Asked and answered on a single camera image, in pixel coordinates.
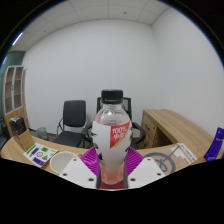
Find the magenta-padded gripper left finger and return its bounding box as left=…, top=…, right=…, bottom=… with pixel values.
left=59, top=146, right=102, bottom=190

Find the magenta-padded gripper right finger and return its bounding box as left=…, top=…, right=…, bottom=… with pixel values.
left=123, top=146, right=168, bottom=190

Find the clear bottle with pink drink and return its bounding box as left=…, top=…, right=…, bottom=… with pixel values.
left=91, top=89, right=134, bottom=185

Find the white sticker sheet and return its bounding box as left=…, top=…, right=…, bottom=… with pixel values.
left=23, top=142, right=59, bottom=168

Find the black mesh office chair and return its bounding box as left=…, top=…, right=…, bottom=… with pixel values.
left=83, top=96, right=148, bottom=150

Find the wooden side desk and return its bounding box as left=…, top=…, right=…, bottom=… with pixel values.
left=137, top=108, right=214, bottom=158

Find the kraft cardboard box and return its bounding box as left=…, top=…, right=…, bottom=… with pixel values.
left=13, top=128, right=35, bottom=152

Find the purple packet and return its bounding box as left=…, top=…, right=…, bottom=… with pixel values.
left=203, top=126, right=224, bottom=163

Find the flat dark brown box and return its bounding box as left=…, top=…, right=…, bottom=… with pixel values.
left=9, top=115, right=28, bottom=137

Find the black leather armchair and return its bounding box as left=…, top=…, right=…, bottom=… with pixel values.
left=0, top=120, right=10, bottom=149

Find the wooden shelf cabinet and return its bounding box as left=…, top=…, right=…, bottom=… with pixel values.
left=2, top=65, right=30, bottom=138

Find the ceiling light panel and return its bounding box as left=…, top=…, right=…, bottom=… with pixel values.
left=11, top=32, right=24, bottom=47

